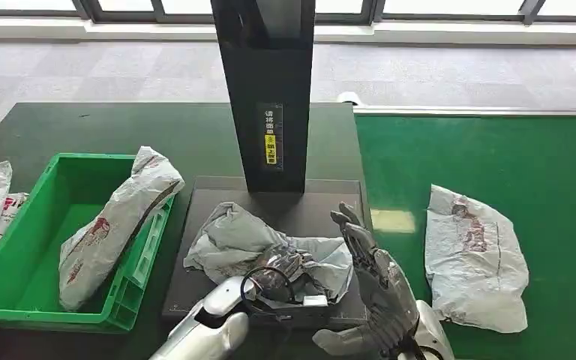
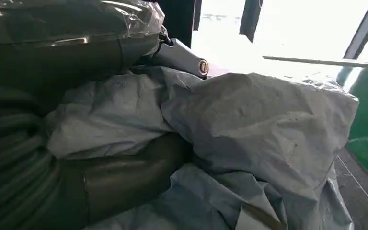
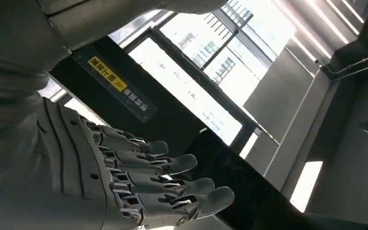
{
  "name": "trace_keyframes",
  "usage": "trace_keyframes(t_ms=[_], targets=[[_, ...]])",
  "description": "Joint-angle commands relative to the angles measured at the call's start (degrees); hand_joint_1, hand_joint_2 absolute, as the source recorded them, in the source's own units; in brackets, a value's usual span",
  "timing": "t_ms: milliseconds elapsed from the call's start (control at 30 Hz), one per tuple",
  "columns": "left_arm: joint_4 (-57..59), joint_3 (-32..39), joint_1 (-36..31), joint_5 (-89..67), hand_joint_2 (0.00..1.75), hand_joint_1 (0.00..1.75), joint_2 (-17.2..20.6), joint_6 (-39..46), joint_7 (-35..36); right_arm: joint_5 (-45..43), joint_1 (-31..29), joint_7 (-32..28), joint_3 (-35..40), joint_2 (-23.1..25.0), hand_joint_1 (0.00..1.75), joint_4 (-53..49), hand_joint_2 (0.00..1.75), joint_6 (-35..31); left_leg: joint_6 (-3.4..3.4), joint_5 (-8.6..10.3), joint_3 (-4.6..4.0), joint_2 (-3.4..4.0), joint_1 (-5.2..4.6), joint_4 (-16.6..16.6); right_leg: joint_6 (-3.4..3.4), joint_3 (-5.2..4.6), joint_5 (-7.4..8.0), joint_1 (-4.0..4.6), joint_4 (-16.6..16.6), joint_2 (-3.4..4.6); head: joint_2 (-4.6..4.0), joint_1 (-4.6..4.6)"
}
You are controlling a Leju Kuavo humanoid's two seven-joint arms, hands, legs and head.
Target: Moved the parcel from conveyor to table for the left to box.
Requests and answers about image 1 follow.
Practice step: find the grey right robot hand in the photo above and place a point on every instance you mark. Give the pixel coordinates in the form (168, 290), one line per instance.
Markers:
(382, 293)

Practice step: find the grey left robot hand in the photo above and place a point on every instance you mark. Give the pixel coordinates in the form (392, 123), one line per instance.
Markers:
(280, 268)

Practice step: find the grey parcel bag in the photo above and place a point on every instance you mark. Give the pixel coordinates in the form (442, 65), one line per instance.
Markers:
(228, 238)

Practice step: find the white parcel bag red print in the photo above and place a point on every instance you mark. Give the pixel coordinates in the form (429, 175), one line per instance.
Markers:
(114, 223)

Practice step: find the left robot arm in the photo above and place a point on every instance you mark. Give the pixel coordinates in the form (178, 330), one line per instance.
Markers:
(218, 338)

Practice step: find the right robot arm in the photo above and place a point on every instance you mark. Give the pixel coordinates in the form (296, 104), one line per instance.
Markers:
(434, 328)

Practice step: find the black scale platform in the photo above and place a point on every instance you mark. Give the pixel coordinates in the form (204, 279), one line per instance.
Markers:
(313, 206)

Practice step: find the flat white parcel faded print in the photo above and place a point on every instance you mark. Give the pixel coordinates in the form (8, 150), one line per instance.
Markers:
(472, 278)

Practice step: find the black label yellow sticker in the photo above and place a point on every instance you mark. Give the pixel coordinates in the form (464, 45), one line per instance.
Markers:
(270, 139)

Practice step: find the small white round object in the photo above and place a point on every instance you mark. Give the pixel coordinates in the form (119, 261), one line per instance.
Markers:
(350, 98)

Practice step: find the black scanner column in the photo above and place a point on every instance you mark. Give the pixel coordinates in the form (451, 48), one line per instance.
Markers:
(268, 74)

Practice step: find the green conveyor belt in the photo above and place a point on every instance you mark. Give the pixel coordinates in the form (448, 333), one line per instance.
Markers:
(541, 174)

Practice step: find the green plastic crate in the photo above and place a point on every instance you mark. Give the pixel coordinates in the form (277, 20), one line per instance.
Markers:
(34, 238)

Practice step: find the small white parcel red lettering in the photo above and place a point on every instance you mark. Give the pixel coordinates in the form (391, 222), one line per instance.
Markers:
(13, 204)

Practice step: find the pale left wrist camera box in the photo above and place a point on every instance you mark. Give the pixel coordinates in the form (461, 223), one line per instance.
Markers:
(315, 301)

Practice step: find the silver conveyor rail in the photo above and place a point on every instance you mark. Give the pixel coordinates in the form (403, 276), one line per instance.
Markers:
(467, 111)

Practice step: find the dark window frame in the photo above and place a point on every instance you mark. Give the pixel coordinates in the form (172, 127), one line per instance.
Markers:
(89, 10)

